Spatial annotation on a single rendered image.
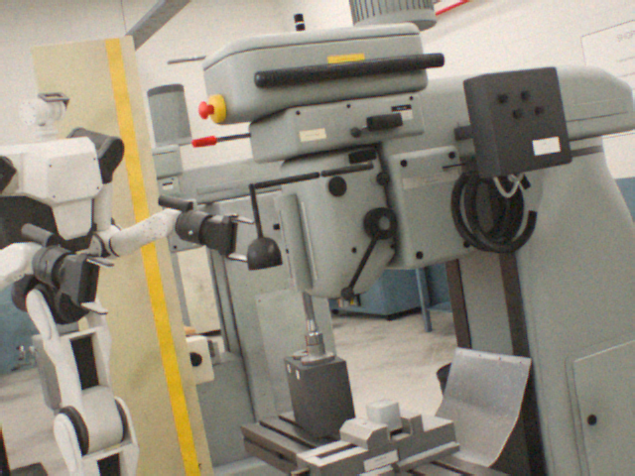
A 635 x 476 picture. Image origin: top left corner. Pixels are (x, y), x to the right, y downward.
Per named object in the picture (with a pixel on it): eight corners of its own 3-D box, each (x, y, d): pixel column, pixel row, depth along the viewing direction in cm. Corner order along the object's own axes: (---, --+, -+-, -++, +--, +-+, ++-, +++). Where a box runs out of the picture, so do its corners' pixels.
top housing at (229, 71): (245, 112, 177) (231, 35, 176) (204, 129, 201) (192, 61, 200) (438, 87, 197) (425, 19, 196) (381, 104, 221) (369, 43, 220)
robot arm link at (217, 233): (220, 264, 235) (183, 253, 239) (238, 253, 243) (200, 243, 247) (223, 219, 231) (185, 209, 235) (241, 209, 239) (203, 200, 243)
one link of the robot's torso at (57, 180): (-40, 269, 227) (-59, 135, 222) (52, 245, 256) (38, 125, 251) (37, 271, 213) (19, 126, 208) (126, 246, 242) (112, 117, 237)
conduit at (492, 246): (478, 262, 183) (462, 163, 181) (437, 261, 197) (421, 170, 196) (545, 245, 190) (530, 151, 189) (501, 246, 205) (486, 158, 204)
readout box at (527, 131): (504, 176, 173) (486, 71, 172) (478, 179, 182) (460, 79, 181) (577, 162, 182) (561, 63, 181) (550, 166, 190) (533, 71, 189)
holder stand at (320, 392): (314, 438, 226) (301, 365, 225) (295, 420, 247) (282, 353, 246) (358, 427, 229) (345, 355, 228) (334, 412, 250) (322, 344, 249)
